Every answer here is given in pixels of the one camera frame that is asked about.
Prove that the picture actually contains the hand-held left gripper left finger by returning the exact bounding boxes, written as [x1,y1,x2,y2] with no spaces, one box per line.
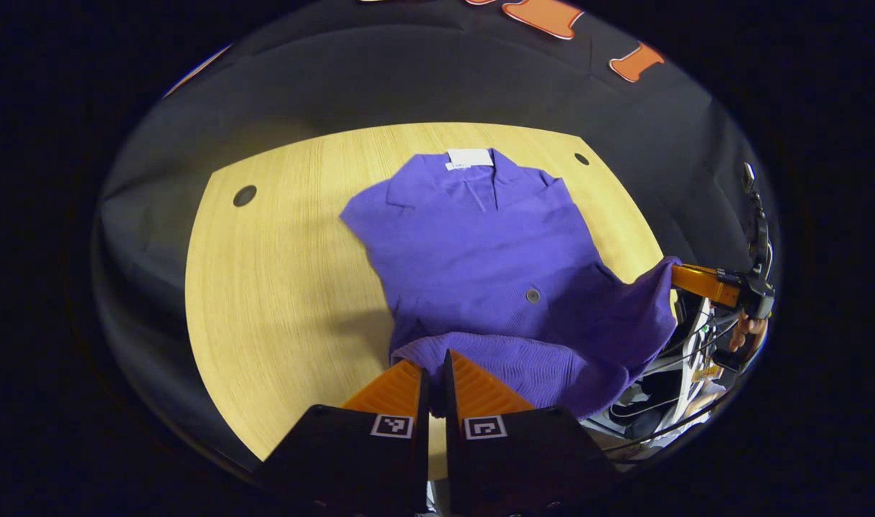
[254,359,431,515]

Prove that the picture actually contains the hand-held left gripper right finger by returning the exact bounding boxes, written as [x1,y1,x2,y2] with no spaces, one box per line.
[444,350,621,515]

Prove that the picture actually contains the purple knit cardigan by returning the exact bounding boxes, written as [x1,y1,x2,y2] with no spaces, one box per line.
[339,149,682,421]

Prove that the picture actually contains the white stand with cables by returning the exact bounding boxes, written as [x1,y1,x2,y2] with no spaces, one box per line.
[584,298,743,460]

